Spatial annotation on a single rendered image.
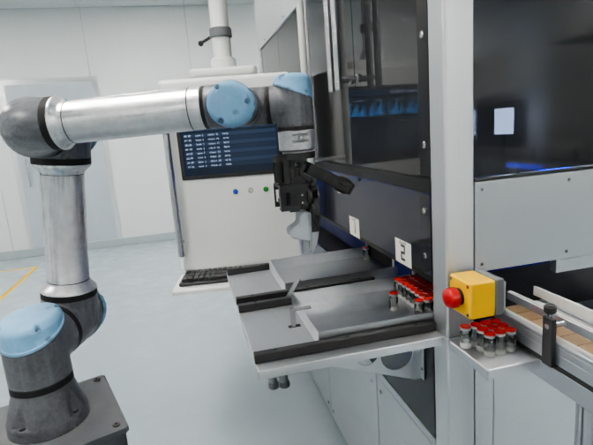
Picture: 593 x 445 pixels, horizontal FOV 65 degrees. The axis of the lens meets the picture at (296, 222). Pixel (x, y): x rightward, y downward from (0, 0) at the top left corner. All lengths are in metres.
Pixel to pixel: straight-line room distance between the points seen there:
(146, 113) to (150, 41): 5.66
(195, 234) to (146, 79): 4.68
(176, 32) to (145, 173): 1.83
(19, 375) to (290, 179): 0.63
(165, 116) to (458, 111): 0.54
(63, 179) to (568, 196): 1.05
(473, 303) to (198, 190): 1.23
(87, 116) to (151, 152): 5.52
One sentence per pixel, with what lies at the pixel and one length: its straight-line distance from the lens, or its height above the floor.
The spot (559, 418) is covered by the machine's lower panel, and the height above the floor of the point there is 0.62.
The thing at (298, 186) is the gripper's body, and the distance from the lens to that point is 0.94.
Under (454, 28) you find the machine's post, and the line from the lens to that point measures 0.97.
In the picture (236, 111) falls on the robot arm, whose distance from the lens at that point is 0.79.
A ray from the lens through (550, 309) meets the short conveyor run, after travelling 0.93.
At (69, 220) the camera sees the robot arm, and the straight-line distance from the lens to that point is 1.09.
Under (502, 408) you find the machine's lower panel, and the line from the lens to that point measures 1.21.
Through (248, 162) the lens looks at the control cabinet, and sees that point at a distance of 1.84.
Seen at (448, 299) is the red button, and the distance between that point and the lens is 0.94.
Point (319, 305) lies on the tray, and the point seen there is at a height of 0.88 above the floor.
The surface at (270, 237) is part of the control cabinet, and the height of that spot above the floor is 0.91.
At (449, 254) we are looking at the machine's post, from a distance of 0.99.
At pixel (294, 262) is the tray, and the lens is 1.57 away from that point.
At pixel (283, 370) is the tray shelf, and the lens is 0.96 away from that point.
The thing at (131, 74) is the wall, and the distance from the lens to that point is 6.46.
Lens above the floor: 1.33
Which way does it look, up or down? 11 degrees down
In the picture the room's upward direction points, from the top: 4 degrees counter-clockwise
